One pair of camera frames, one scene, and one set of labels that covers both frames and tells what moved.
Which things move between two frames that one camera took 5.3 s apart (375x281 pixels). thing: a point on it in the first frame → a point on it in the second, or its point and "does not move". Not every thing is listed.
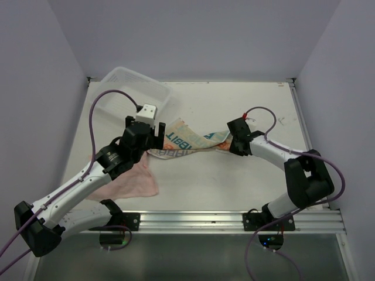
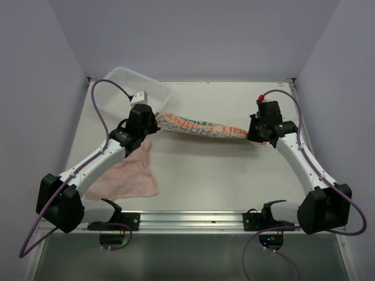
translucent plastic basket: x=146 y=89 does not move
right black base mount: x=255 y=222 does not move
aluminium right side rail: x=294 y=87 does not move
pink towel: x=137 y=181 does not move
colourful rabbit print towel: x=181 y=140 → x=200 y=126
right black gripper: x=234 y=150 → x=255 y=118
